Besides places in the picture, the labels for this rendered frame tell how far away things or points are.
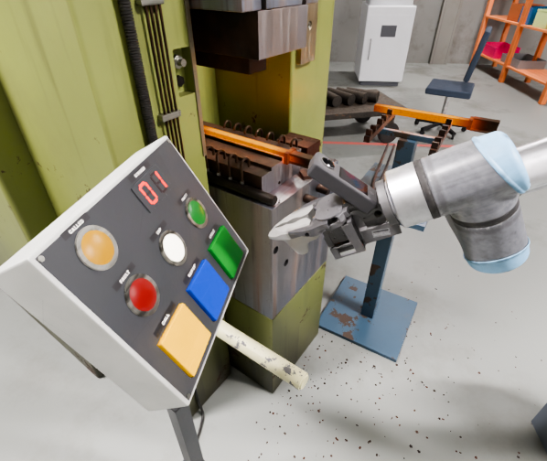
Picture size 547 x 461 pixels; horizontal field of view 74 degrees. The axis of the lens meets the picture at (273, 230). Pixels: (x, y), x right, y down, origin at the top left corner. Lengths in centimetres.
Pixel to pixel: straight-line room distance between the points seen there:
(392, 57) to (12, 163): 525
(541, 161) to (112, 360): 72
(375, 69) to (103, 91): 527
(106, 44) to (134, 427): 135
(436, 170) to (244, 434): 128
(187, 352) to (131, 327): 9
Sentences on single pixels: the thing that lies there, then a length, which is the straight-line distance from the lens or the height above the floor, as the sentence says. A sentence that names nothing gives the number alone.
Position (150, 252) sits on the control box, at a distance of 54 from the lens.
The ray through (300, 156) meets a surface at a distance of 103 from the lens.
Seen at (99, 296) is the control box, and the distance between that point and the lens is 48.
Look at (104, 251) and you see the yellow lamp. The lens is 49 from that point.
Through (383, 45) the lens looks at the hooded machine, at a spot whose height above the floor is 55.
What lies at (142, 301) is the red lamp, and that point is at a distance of 51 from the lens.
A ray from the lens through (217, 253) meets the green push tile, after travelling 65.
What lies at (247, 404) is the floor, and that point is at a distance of 163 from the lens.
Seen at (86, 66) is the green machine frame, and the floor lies 129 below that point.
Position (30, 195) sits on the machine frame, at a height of 90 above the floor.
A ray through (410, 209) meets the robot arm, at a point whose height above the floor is 117.
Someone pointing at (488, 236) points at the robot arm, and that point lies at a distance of 60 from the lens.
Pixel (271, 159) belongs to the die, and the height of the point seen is 99.
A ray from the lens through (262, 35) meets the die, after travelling 89.
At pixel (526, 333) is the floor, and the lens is 220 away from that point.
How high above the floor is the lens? 144
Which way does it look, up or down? 36 degrees down
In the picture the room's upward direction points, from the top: straight up
